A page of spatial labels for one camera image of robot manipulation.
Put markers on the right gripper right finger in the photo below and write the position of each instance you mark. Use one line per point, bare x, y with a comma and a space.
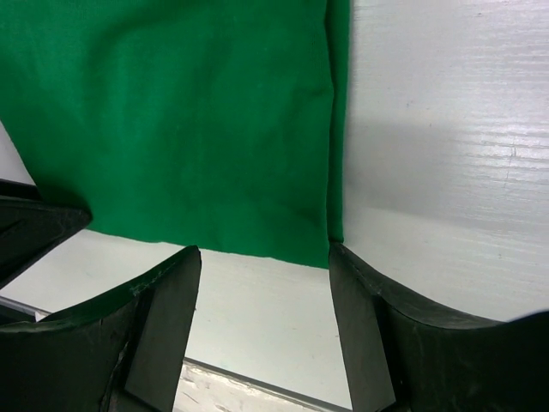
405, 352

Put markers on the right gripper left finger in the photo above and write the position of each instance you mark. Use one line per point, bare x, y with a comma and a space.
122, 350

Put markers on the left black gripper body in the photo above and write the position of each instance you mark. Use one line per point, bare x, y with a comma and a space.
31, 227

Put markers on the green t shirt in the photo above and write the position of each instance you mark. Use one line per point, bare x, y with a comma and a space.
212, 123

